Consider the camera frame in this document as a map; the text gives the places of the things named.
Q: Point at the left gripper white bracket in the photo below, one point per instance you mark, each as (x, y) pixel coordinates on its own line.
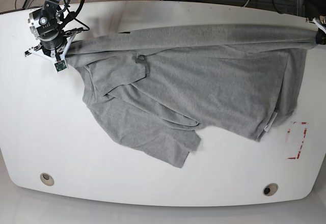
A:
(320, 37)

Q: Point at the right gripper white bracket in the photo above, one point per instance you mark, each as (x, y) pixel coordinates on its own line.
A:
(53, 45)

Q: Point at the grey T-shirt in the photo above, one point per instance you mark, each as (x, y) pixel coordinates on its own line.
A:
(151, 90)

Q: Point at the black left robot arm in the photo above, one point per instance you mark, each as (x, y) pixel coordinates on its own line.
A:
(315, 11)

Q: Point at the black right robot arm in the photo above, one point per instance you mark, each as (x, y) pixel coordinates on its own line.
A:
(55, 26)

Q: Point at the red tape rectangle marking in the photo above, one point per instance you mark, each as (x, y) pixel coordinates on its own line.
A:
(295, 139)

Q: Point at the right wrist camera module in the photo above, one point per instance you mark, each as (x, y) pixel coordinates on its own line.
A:
(60, 66)

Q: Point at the left table cable grommet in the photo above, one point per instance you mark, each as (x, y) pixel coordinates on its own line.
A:
(47, 179)

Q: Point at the table cable grommet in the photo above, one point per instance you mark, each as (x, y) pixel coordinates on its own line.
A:
(47, 179)
(270, 189)

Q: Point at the right table cable grommet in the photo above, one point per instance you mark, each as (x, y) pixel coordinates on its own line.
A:
(270, 189)

